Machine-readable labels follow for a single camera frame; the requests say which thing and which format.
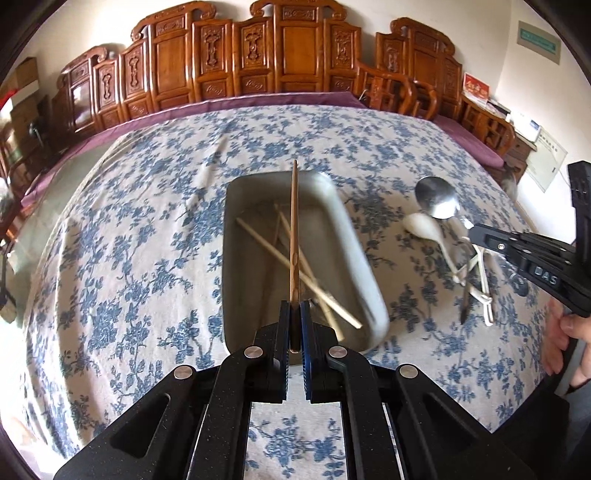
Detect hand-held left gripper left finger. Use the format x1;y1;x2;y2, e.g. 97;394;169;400
53;300;291;480

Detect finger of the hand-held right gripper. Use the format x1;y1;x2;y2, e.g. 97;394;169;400
470;224;522;254
568;161;591;252

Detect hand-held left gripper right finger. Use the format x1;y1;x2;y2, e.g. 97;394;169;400
299;299;539;480

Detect wooden chopstick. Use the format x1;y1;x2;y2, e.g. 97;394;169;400
318;300;346;344
274;205;335;305
236;218;364;329
289;160;302;357

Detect rectangular metal tray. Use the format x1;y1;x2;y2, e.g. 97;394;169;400
222;170;391;356

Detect metal spoon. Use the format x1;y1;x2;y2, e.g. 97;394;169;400
414;176;476;241

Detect person's right hand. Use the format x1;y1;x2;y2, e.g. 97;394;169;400
545;300;591;393

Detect wooden side table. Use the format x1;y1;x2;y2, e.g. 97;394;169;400
505;131;536;176

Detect white blue box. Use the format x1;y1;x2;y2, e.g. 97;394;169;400
510;111;541;141

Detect purple armchair cushion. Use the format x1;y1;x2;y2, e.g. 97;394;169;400
434;114;506;168

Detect blue floral tablecloth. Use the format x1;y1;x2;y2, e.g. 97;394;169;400
21;104;557;480

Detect carved wooden armchair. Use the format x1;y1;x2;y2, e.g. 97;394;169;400
376;17;515;160

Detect carved wooden sofa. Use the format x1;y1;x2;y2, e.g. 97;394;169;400
48;0;414;144

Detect dark wooden chair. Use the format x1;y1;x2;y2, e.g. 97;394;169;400
0;129;35;241

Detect brown cardboard box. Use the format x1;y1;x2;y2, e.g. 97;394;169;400
8;56;40;90

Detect white wall cabinet door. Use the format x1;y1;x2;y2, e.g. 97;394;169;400
526;138;568;192

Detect grey wall electrical box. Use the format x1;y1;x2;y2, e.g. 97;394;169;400
516;21;561;68

